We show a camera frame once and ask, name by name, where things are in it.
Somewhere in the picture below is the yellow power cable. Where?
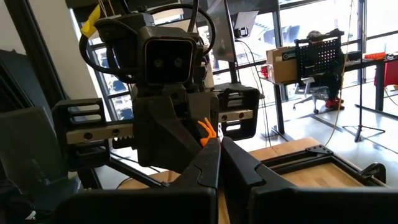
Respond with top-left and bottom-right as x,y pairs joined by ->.
325,0 -> 356,147

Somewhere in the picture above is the red cabinet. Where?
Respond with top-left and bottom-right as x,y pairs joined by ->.
374,60 -> 398,88

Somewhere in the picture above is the black office desk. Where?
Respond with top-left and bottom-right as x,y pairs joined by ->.
257,54 -> 398,135

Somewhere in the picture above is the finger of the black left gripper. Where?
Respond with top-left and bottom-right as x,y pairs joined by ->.
186,91 -> 220,142
132,95 -> 203,174

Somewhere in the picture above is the black mesh office chair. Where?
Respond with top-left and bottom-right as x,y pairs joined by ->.
292,29 -> 346,114

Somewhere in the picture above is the black tripod stand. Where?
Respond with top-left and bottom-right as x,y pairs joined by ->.
341,0 -> 387,143

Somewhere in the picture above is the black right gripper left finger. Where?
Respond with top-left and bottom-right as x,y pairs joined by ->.
169,138 -> 222,191

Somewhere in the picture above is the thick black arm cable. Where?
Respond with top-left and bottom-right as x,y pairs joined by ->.
78,18 -> 137,84
149,0 -> 217,57

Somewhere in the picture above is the orange plastic spider ring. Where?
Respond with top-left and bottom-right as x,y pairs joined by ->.
197,117 -> 218,147

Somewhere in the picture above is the brown cardboard box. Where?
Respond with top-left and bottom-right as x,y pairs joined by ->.
266,46 -> 299,85

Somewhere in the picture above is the grey monitor on stand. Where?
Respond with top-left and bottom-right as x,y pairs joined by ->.
206,0 -> 259,85

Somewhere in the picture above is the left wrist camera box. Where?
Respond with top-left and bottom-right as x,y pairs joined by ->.
138,26 -> 199,86

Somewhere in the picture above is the black frame clamp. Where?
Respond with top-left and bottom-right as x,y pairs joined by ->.
359,162 -> 387,184

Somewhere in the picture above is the large window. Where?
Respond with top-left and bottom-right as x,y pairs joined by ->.
86,0 -> 398,122

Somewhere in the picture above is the person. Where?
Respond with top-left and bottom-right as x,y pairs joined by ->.
306,29 -> 346,110

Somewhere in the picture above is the yellow tape flag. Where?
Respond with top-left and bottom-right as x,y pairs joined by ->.
80,4 -> 101,39

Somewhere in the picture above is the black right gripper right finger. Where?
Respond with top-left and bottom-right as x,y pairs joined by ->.
221,136 -> 296,224

